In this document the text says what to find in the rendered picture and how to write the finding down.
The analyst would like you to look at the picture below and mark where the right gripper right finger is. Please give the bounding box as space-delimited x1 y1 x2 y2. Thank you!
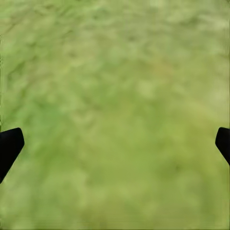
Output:
215 127 230 165

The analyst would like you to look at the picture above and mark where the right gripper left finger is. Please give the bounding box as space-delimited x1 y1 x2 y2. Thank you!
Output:
0 127 24 184

